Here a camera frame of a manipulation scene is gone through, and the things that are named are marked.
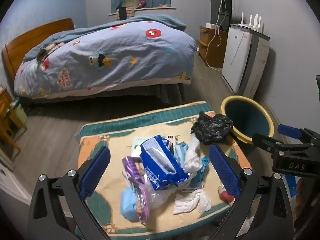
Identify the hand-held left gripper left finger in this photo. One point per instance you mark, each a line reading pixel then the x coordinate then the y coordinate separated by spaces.
pixel 96 172

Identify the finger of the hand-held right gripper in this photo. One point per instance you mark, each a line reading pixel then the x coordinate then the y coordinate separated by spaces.
pixel 290 130
pixel 262 141

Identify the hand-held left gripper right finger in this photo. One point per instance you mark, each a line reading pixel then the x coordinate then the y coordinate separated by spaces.
pixel 225 172

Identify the teal bin with yellow rim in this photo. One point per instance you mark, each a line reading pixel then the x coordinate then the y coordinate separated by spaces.
pixel 245 120

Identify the white tissue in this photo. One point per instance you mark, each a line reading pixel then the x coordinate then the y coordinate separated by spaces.
pixel 192 201
pixel 193 155

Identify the purple foil snack packet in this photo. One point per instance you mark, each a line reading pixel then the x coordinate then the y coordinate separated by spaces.
pixel 132 170

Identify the light blue cloth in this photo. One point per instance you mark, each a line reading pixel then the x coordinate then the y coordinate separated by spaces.
pixel 127 202

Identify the black plastic bag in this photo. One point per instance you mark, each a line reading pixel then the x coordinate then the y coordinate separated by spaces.
pixel 212 128

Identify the light blue face mask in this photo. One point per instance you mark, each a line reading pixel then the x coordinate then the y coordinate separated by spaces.
pixel 180 151

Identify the white medicine box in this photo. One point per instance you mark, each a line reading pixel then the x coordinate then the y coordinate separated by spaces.
pixel 137 143

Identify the blue wet wipe packet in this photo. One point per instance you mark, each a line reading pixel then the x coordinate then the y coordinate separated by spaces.
pixel 155 160

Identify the clear plastic bag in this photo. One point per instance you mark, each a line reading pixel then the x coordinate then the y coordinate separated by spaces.
pixel 160 197

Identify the printed beige and teal mat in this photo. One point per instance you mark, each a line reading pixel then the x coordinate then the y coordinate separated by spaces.
pixel 117 142

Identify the white cabinet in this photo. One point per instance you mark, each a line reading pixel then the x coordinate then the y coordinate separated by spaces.
pixel 10 180

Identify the white air purifier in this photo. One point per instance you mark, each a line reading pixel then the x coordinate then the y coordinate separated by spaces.
pixel 237 55

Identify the wooden nightstand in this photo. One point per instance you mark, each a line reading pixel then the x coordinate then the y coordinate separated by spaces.
pixel 222 55

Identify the green lidded jar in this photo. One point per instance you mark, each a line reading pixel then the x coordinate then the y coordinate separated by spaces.
pixel 20 112

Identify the wooden chair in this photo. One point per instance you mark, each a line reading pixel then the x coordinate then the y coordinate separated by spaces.
pixel 5 120

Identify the white router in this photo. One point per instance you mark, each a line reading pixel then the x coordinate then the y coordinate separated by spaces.
pixel 250 26

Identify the small white box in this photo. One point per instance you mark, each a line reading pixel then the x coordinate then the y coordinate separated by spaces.
pixel 211 25

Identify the bed with cartoon duvet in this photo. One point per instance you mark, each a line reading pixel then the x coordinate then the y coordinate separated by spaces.
pixel 112 45

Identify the black television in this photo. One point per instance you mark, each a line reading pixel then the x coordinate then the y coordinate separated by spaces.
pixel 215 10

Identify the wooden headboard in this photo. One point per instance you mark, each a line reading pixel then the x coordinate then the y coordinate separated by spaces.
pixel 22 42

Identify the black upright item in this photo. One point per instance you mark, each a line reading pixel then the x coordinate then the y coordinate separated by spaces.
pixel 122 13

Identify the plaid cloth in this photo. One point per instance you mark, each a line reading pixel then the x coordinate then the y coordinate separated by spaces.
pixel 130 12

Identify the wooden window sill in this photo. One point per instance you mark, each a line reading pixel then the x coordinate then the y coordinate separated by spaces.
pixel 155 8

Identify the pink toy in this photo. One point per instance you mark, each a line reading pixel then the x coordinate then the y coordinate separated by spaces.
pixel 142 3

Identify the olive pillow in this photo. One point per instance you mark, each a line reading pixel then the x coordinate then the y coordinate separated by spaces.
pixel 132 0

